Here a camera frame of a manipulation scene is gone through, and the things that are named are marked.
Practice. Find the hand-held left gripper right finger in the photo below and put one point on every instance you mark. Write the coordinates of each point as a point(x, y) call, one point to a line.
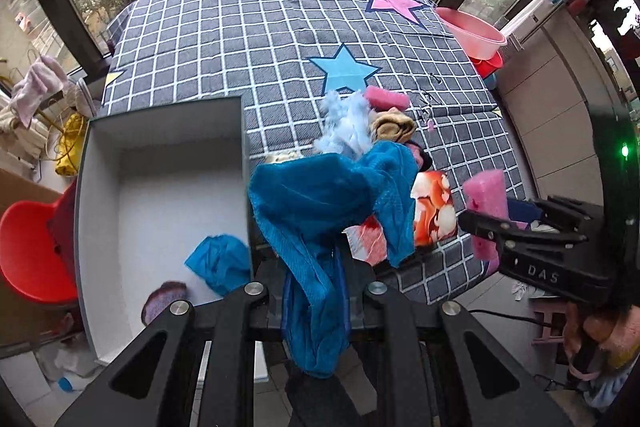
point(395, 332)

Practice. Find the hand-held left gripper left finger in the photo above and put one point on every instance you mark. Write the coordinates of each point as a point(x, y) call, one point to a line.
point(235, 322)

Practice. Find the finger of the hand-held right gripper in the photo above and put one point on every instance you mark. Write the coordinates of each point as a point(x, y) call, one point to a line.
point(530, 257)
point(575, 214)

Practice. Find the light pink sponge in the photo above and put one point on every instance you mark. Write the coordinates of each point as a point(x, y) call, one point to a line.
point(487, 192)

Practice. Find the teal blue towel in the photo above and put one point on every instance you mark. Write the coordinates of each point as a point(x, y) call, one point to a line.
point(320, 207)

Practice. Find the pink black scrunchie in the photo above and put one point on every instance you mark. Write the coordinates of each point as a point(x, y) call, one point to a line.
point(422, 157)

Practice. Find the grey storage box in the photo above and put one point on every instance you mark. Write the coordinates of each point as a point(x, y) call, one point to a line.
point(165, 187)

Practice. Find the cream polka dot scrunchie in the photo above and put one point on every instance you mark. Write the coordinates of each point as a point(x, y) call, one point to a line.
point(282, 158)

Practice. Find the tan soft cloth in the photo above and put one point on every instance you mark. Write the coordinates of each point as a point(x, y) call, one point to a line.
point(392, 124)

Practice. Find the navy cloth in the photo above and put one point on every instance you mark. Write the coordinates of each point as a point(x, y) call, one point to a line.
point(522, 211)

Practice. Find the bright blue cloth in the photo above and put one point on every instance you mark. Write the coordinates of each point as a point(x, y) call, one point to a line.
point(220, 257)

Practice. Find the pink stool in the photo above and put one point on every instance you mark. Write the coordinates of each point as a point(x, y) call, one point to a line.
point(547, 322)

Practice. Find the purple knitted item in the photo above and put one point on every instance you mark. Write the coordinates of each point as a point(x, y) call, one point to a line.
point(162, 302)

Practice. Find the pink red printed cloth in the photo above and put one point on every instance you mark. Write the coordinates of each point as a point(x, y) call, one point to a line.
point(367, 239)

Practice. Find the blue plastic basin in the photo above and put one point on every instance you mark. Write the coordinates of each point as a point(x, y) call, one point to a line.
point(490, 81)

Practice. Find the small pink hair clip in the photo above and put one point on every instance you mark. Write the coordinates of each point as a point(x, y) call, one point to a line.
point(430, 126)

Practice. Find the white bottle blue cap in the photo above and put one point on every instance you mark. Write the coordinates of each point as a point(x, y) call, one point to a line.
point(75, 383)

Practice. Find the red plastic basin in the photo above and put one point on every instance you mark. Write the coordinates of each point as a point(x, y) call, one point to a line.
point(487, 66)

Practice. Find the black hair clip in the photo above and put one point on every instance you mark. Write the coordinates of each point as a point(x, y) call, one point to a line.
point(426, 97)
point(434, 77)
point(425, 112)

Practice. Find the pink plastic basin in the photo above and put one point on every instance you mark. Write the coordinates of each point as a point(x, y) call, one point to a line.
point(475, 32)

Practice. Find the hot pink sponge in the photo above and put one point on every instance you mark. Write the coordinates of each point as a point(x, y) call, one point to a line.
point(387, 98)

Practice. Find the light blue fluffy cloth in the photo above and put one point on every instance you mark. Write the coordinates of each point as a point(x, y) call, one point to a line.
point(345, 122)

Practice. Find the red plastic chair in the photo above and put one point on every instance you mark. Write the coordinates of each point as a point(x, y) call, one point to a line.
point(30, 252)

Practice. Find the yellow bag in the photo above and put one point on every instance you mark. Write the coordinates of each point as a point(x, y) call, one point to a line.
point(70, 147)

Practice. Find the cream towels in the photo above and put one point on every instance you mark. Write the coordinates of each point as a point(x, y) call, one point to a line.
point(17, 132)

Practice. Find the grey checked star blanket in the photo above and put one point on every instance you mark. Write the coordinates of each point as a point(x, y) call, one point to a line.
point(250, 32)

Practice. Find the pale pink hanging cloth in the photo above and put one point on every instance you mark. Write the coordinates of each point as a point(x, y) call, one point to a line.
point(37, 82)

